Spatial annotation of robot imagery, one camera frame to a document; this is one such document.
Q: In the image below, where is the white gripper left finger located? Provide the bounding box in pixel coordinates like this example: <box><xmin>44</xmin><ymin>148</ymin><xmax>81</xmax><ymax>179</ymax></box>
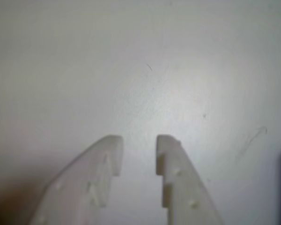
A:
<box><xmin>29</xmin><ymin>134</ymin><xmax>124</xmax><ymax>225</ymax></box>

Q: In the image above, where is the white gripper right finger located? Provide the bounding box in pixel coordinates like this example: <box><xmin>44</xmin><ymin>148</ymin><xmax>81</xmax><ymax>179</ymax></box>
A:
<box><xmin>156</xmin><ymin>134</ymin><xmax>226</xmax><ymax>225</ymax></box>

